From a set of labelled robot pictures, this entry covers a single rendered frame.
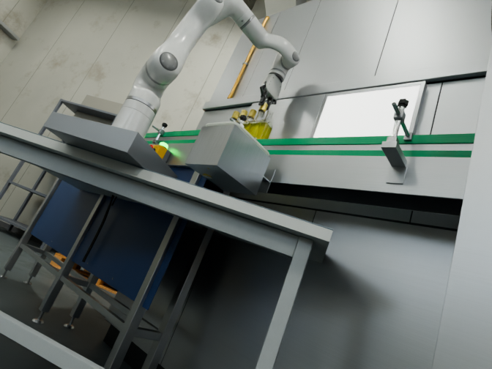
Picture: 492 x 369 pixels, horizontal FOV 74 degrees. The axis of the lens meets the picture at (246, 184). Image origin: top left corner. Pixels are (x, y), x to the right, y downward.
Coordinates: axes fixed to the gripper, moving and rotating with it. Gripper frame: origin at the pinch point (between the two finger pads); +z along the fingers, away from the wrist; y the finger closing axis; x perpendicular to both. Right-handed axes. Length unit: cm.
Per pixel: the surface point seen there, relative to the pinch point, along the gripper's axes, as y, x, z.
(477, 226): 22, 95, 57
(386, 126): -12, 56, 7
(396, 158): 11, 72, 35
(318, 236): 20, 62, 64
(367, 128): -12, 49, 8
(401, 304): -15, 75, 71
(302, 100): -12.1, 11.1, -10.1
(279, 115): -12.1, 0.3, -2.1
